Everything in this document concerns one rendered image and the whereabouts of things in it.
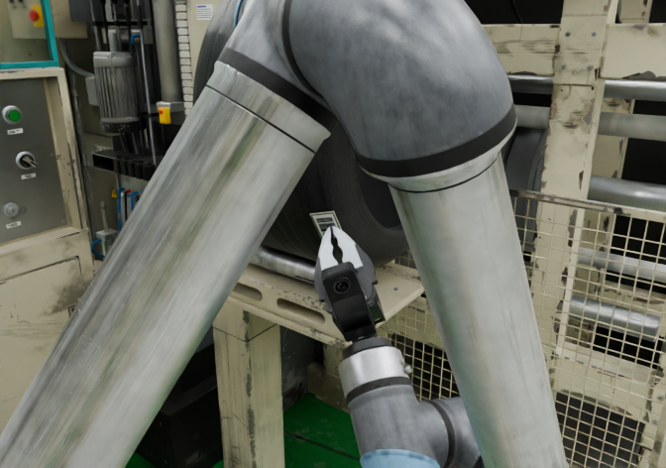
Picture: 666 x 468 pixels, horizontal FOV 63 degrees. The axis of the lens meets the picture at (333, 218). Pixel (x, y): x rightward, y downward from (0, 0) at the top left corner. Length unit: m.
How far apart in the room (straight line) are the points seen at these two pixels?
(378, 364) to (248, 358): 0.72
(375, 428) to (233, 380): 0.83
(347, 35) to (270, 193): 0.16
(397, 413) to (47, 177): 0.98
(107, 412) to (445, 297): 0.29
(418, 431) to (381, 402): 0.06
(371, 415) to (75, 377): 0.36
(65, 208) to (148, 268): 0.99
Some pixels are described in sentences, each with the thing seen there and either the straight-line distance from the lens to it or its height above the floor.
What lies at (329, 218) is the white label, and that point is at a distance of 0.85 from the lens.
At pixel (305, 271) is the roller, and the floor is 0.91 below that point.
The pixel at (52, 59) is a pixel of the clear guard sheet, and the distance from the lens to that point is 1.36.
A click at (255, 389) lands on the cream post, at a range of 1.48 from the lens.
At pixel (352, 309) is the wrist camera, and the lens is 0.75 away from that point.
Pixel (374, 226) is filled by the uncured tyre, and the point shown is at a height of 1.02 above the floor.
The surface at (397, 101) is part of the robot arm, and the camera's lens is 0.34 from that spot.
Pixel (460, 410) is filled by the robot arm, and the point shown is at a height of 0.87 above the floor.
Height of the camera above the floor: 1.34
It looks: 19 degrees down
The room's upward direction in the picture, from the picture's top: straight up
